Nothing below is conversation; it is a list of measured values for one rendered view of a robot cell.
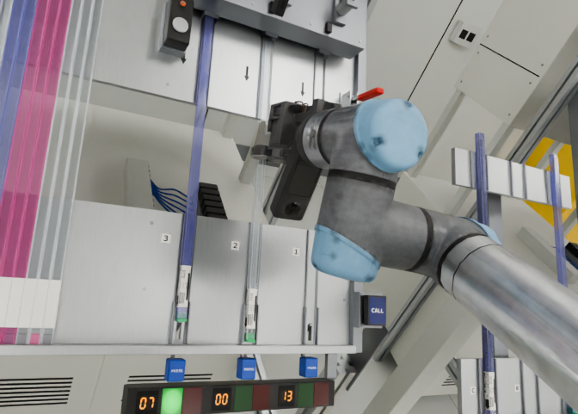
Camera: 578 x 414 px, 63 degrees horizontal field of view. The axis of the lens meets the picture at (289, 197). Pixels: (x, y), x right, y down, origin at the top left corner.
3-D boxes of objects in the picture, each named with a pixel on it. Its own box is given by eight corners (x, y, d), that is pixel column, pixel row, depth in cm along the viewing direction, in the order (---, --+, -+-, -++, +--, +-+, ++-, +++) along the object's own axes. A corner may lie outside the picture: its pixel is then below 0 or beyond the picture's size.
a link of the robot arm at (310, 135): (364, 174, 59) (307, 163, 55) (344, 173, 63) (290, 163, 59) (373, 114, 59) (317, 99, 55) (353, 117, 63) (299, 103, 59)
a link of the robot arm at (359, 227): (417, 293, 50) (438, 193, 51) (323, 277, 46) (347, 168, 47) (378, 278, 58) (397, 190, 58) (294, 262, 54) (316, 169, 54)
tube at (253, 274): (251, 341, 74) (254, 342, 73) (242, 341, 73) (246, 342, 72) (270, 46, 84) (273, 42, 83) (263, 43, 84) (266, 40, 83)
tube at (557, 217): (571, 412, 89) (579, 414, 88) (567, 413, 89) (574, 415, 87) (552, 156, 100) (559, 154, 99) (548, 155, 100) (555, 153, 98)
